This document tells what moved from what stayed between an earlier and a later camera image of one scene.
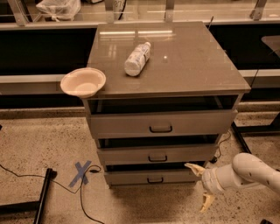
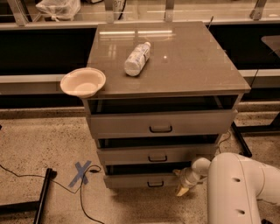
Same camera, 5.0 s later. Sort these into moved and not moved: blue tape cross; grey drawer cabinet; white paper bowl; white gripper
Moved: white gripper
Not moved: grey drawer cabinet; blue tape cross; white paper bowl
